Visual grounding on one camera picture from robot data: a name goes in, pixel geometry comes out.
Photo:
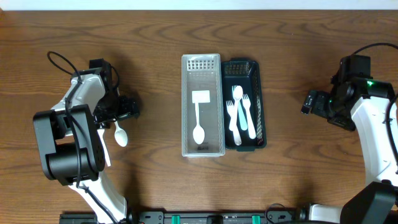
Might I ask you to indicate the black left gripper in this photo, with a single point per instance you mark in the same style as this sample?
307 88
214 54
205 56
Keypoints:
125 109

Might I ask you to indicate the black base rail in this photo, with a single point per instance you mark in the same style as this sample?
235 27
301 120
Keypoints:
275 214

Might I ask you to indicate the white plastic spoon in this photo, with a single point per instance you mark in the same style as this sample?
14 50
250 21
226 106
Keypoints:
237 96
105 149
120 135
198 131

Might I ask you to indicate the white plastic fork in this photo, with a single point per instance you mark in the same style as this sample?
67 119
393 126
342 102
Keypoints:
236 134
247 105

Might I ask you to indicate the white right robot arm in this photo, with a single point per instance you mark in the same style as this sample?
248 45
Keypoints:
368 107

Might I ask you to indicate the dark green plastic basket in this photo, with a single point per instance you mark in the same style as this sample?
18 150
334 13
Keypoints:
246 73

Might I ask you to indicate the clear white plastic basket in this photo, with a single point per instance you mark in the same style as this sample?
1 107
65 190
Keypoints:
201 82

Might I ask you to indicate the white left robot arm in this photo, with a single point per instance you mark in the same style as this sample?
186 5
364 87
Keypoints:
72 149

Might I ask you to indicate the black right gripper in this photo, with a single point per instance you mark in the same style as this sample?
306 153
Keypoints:
318 108

